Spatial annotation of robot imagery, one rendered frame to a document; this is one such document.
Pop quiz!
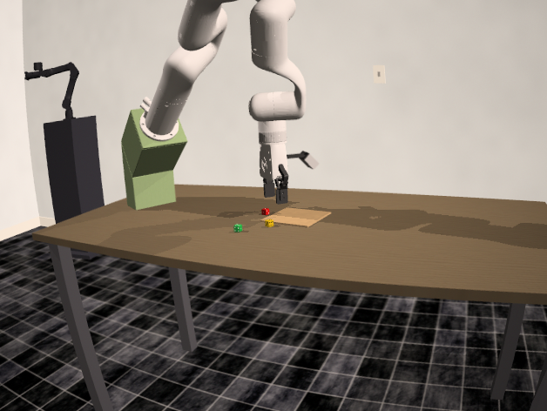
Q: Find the tan mat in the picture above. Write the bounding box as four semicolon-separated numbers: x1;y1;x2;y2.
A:
260;207;331;227

